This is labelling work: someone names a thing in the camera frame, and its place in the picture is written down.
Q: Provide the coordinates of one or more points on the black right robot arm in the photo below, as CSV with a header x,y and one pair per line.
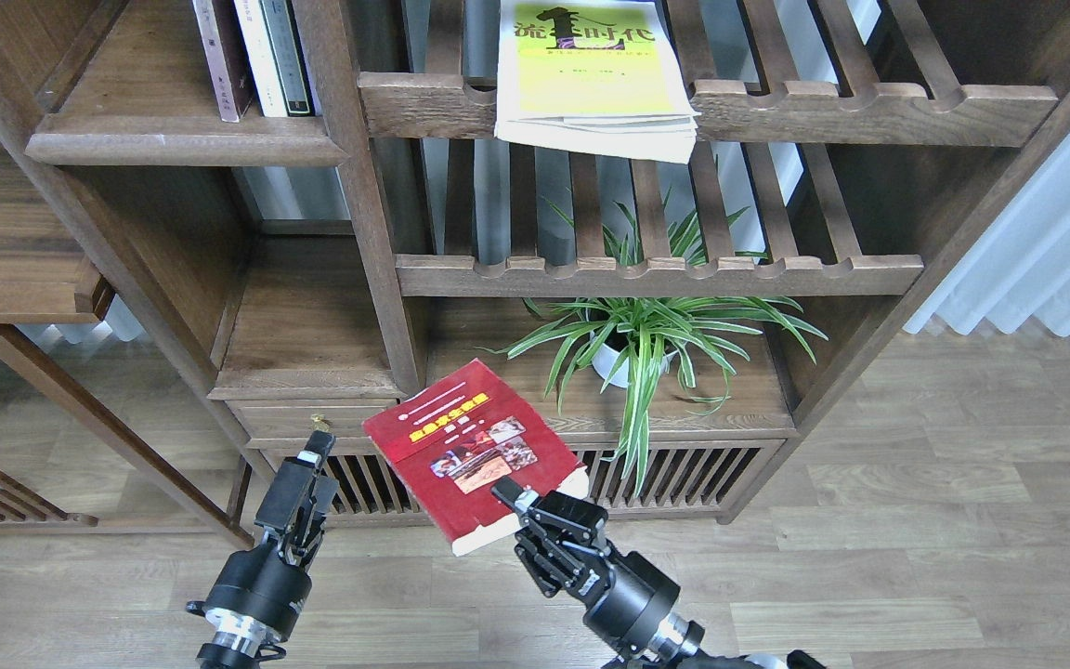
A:
x,y
693,657

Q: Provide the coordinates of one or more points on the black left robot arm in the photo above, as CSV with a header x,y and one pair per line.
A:
x,y
235,654

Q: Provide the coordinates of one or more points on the white spine book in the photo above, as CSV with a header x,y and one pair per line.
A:
x,y
256,37

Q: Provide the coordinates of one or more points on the white curtain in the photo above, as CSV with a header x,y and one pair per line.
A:
x,y
1019,271

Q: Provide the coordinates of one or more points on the white plant pot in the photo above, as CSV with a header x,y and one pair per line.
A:
x,y
605,360

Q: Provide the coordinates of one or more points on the dark maroon book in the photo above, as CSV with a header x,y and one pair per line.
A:
x,y
220,30

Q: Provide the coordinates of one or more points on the yellow-green cover book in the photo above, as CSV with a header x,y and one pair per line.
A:
x,y
596,77

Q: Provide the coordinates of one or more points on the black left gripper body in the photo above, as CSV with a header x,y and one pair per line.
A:
x,y
260,593

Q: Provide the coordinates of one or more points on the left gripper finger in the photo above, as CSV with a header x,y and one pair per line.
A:
x,y
317,449

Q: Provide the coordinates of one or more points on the brass drawer knob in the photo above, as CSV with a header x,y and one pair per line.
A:
x,y
320,423

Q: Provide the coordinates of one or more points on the dark wooden bookshelf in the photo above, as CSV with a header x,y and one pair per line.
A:
x,y
286,264

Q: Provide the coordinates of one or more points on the dark green spine book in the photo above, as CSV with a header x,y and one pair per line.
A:
x,y
287,52

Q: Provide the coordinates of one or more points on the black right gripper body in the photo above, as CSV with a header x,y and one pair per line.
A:
x,y
629,603

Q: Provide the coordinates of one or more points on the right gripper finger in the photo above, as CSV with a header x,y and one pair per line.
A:
x,y
521,500

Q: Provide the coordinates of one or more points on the red cover book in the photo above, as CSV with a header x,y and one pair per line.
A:
x,y
452,441

